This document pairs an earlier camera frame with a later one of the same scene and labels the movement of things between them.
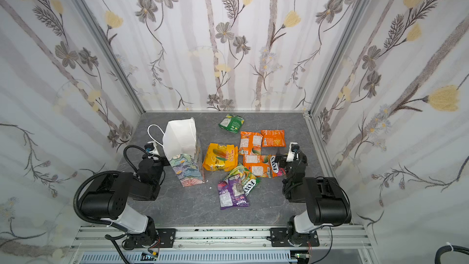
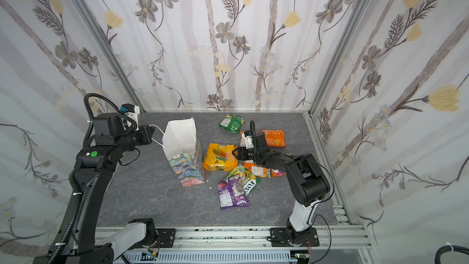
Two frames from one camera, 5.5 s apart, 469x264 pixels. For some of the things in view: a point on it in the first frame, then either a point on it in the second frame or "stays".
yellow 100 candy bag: [221, 157] stays
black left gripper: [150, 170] -> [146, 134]
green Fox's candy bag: [249, 181] stays
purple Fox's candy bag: [231, 194] stays
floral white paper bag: [178, 139] stays
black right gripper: [284, 159] -> [250, 152]
